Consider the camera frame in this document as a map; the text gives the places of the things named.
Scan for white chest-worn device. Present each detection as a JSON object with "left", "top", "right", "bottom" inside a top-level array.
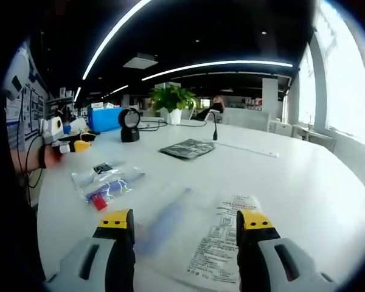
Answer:
[{"left": 3, "top": 45, "right": 30, "bottom": 102}]

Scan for background product shelves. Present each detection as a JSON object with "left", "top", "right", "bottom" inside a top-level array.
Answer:
[{"left": 228, "top": 96, "right": 263, "bottom": 111}]

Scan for blue white wall display board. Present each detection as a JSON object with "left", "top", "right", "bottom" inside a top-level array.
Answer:
[{"left": 5, "top": 57, "right": 49, "bottom": 151}]

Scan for ceiling air vent panel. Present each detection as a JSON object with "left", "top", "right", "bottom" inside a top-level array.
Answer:
[{"left": 122, "top": 52, "right": 159, "bottom": 70}]

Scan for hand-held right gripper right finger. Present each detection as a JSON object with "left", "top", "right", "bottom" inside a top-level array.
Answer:
[{"left": 235, "top": 209, "right": 338, "bottom": 292}]

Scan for black left wrist strap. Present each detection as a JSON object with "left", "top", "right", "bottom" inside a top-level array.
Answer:
[{"left": 37, "top": 143, "right": 47, "bottom": 170}]

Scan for person's left hand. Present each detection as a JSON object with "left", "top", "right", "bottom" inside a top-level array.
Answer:
[{"left": 44, "top": 145, "right": 68, "bottom": 167}]

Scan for green black sheet goods packet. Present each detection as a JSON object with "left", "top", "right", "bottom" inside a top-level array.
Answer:
[{"left": 158, "top": 138, "right": 216, "bottom": 161}]

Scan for white power strip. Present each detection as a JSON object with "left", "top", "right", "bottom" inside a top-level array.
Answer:
[{"left": 217, "top": 140, "right": 280, "bottom": 158}]

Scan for white printed sheet goods packet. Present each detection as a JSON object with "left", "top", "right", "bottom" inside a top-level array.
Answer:
[{"left": 187, "top": 193, "right": 264, "bottom": 285}]

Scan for clear blue sheet goods packet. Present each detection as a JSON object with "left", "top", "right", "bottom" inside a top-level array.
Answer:
[{"left": 135, "top": 182, "right": 209, "bottom": 259}]

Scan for white carton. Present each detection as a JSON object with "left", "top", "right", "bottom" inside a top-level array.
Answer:
[{"left": 69, "top": 117, "right": 89, "bottom": 134}]

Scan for steel sink table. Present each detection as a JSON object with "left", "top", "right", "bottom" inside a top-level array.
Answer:
[{"left": 291, "top": 123, "right": 336, "bottom": 152}]

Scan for white table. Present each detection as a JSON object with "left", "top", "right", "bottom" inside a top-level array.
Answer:
[{"left": 36, "top": 117, "right": 365, "bottom": 292}]

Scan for black plugged cable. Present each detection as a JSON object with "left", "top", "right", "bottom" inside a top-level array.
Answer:
[{"left": 200, "top": 109, "right": 220, "bottom": 141}]

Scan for bright window row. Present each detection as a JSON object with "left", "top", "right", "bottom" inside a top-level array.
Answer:
[{"left": 297, "top": 0, "right": 365, "bottom": 153}]

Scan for white desk partition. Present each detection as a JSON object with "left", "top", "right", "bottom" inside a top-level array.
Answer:
[{"left": 221, "top": 106, "right": 271, "bottom": 132}]

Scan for green potted plant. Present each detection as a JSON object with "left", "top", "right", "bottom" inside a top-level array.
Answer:
[{"left": 148, "top": 85, "right": 198, "bottom": 125}]

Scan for clear blue red sheet goods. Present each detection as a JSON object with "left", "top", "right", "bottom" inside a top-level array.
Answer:
[{"left": 71, "top": 161, "right": 146, "bottom": 211}]

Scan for black barcode scanner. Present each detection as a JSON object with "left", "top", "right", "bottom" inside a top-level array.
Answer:
[{"left": 117, "top": 106, "right": 141, "bottom": 143}]

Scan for black scanner cable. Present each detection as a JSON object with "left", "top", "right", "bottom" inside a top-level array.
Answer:
[{"left": 138, "top": 118, "right": 207, "bottom": 132}]

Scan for person's dark clothing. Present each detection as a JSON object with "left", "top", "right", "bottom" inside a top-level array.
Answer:
[{"left": 0, "top": 100, "right": 47, "bottom": 287}]

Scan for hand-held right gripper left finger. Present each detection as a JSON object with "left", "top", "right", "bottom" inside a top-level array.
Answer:
[{"left": 45, "top": 209, "right": 137, "bottom": 292}]

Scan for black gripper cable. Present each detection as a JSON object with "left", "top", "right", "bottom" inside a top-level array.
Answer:
[{"left": 24, "top": 133, "right": 46, "bottom": 189}]

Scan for storage shelf with boxes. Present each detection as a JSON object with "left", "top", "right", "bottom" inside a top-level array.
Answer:
[{"left": 47, "top": 86, "right": 76, "bottom": 118}]

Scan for blue plastic crate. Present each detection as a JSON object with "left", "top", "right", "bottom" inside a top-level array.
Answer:
[{"left": 87, "top": 106, "right": 124, "bottom": 133}]

